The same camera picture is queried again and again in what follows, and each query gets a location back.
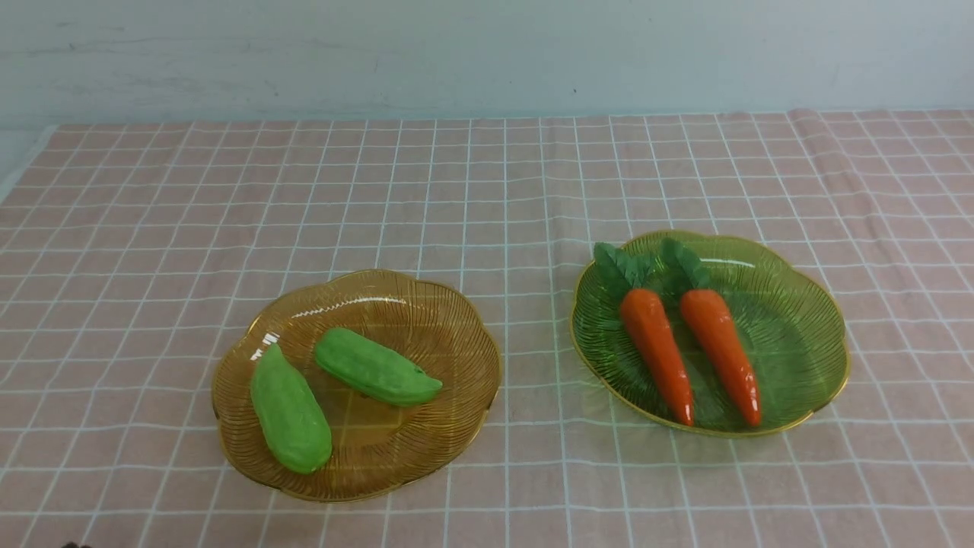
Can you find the green toy cucumber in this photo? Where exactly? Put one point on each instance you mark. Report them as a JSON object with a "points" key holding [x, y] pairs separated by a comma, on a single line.
{"points": [[374, 370], [291, 419]]}

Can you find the green ribbed plastic plate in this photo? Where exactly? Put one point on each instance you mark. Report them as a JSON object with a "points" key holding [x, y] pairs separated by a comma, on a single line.
{"points": [[791, 329]]}

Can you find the pink checkered tablecloth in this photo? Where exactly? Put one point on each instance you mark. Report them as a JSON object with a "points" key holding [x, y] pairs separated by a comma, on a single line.
{"points": [[134, 255]]}

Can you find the orange toy carrot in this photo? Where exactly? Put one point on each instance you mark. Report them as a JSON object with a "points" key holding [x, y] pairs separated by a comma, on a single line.
{"points": [[644, 317], [707, 315]]}

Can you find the amber ribbed plastic plate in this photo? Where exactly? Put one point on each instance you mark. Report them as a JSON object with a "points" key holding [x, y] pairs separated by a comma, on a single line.
{"points": [[376, 447]]}

